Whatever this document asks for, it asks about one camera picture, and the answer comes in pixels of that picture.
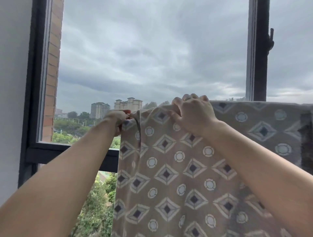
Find person's right hand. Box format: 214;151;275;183
168;93;220;138

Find person's left hand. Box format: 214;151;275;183
103;110;134;137

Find beige diamond patterned cloth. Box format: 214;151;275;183
111;100;313;237

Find person's right forearm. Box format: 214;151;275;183
199;119;313;237

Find person's left forearm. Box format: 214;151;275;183
0;118;117;237

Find beige high-rise building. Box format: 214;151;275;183
114;97;143;111

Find grey high-rise building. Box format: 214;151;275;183
91;102;111;119

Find green trees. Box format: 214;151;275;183
52;101;171;237

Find red brick wall column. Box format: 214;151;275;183
42;0;65;143

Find black window frame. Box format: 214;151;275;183
18;0;271;189

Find black window handle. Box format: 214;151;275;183
268;28;275;57

